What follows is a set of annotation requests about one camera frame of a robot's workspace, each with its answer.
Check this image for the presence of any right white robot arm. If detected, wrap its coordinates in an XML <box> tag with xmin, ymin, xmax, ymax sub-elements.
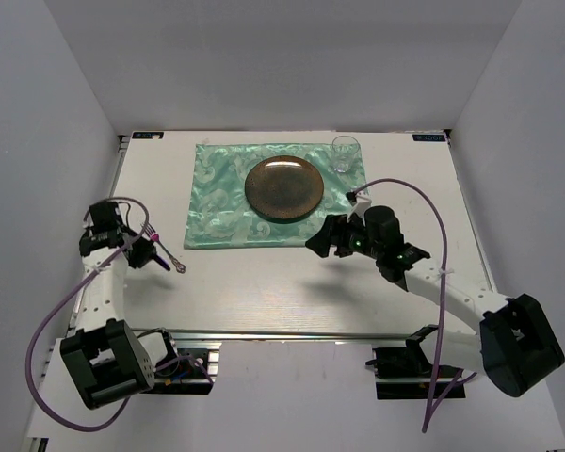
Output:
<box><xmin>305</xmin><ymin>206</ymin><xmax>565</xmax><ymax>397</ymax></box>

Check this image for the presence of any table corner sticker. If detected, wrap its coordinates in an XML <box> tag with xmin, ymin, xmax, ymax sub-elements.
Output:
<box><xmin>131</xmin><ymin>131</ymin><xmax>164</xmax><ymax>140</ymax></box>
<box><xmin>412</xmin><ymin>134</ymin><xmax>446</xmax><ymax>142</ymax></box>

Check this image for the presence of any left table corner sticker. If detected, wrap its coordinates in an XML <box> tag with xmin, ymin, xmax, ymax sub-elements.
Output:
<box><xmin>131</xmin><ymin>131</ymin><xmax>164</xmax><ymax>140</ymax></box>

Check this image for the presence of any green satin cloth napkin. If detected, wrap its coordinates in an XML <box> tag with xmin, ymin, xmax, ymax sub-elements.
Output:
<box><xmin>184</xmin><ymin>143</ymin><xmax>366</xmax><ymax>250</ymax></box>

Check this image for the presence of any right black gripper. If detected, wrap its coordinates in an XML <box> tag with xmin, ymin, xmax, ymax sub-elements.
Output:
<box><xmin>306</xmin><ymin>211</ymin><xmax>383</xmax><ymax>260</ymax></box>

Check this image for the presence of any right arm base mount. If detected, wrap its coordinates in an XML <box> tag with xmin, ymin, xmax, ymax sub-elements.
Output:
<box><xmin>364</xmin><ymin>347</ymin><xmax>466</xmax><ymax>401</ymax></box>

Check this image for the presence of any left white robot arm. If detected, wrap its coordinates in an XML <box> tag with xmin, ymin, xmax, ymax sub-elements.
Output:
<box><xmin>60</xmin><ymin>201</ymin><xmax>181</xmax><ymax>410</ymax></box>

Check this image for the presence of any ornate iridescent fork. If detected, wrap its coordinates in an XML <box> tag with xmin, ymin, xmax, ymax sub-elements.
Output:
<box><xmin>146</xmin><ymin>223</ymin><xmax>186</xmax><ymax>274</ymax></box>

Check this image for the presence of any right table corner sticker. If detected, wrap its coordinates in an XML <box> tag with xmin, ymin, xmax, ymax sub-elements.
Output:
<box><xmin>412</xmin><ymin>134</ymin><xmax>446</xmax><ymax>142</ymax></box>

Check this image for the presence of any brown ceramic plate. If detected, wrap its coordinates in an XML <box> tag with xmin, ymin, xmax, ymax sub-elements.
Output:
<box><xmin>244</xmin><ymin>155</ymin><xmax>324</xmax><ymax>223</ymax></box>

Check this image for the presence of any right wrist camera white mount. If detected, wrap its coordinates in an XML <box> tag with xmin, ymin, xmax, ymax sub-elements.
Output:
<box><xmin>346</xmin><ymin>191</ymin><xmax>372</xmax><ymax>220</ymax></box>

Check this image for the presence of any clear glass cup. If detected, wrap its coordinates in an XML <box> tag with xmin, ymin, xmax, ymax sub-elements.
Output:
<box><xmin>331</xmin><ymin>135</ymin><xmax>361</xmax><ymax>173</ymax></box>

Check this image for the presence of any purple knife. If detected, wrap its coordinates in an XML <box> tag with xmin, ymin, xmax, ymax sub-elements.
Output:
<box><xmin>152</xmin><ymin>254</ymin><xmax>171</xmax><ymax>271</ymax></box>

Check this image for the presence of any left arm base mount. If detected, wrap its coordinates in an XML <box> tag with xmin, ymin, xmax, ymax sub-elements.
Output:
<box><xmin>150</xmin><ymin>341</ymin><xmax>220</xmax><ymax>396</ymax></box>

